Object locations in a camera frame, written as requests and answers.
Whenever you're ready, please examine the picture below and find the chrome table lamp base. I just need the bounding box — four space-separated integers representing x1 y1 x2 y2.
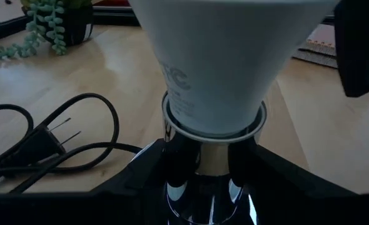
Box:
161 90 268 225

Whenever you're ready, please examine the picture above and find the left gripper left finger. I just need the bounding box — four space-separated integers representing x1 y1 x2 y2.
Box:
92 134 203 195

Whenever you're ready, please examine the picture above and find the white plate with holes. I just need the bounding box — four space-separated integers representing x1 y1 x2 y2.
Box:
0 0 28 25

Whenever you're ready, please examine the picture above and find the black power cable with plug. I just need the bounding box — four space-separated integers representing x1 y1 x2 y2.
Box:
0 92 143 195

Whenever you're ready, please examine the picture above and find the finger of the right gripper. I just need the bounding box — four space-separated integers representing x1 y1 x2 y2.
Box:
333 0 369 98

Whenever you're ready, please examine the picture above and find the succulent plant in black pot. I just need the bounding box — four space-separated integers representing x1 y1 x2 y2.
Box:
0 0 94 62

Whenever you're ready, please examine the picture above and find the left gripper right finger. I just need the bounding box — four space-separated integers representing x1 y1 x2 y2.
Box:
228 137 357 196

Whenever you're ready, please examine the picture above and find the white lightbulb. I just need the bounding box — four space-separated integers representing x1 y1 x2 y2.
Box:
128 0 340 136

